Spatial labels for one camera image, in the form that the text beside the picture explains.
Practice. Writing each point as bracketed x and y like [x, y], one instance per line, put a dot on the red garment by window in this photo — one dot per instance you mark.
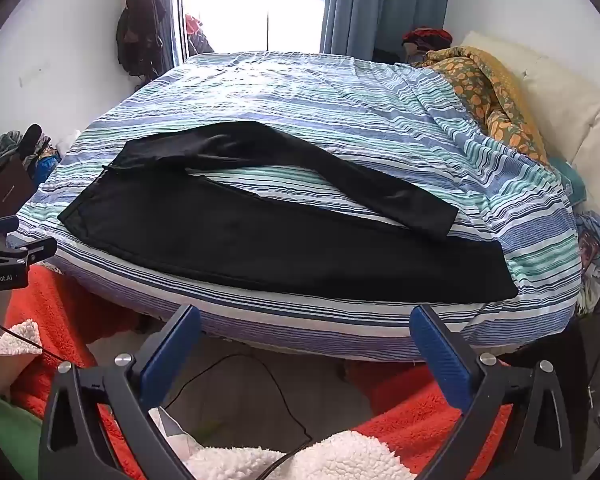
[196, 30]

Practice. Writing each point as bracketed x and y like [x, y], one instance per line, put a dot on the pile of mixed clothes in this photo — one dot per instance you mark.
[10, 145]

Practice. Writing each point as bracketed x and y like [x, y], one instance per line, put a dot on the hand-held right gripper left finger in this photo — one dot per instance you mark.
[174, 355]

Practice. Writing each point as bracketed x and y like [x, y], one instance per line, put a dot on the brown box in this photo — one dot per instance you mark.
[5, 190]

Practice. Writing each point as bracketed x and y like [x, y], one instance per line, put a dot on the orange fleece garment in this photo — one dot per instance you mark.
[55, 310]

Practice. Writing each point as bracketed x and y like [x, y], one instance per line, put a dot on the dark bag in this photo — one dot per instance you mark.
[137, 25]

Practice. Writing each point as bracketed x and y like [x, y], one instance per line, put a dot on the white plastic bag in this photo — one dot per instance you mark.
[172, 432]

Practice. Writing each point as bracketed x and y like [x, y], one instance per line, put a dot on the black pants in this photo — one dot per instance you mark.
[230, 240]

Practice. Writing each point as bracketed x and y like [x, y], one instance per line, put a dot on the red and black cloth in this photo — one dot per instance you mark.
[427, 37]

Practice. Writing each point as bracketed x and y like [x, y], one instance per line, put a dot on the orange floral quilt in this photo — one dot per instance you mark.
[490, 90]

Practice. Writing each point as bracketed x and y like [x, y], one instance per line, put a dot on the person's left forearm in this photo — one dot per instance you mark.
[2, 372]

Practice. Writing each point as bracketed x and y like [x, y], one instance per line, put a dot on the teal cloth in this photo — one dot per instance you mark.
[572, 180]

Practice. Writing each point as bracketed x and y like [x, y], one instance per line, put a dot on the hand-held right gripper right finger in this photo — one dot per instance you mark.
[441, 355]

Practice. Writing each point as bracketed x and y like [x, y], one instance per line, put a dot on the bright window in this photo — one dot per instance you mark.
[250, 5]

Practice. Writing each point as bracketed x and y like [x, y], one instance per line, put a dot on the striped cloth pile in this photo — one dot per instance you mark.
[597, 250]

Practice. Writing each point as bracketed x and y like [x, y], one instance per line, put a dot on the striped bed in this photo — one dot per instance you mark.
[330, 95]

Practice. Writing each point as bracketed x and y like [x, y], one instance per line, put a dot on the cream pillow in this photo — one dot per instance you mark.
[570, 100]

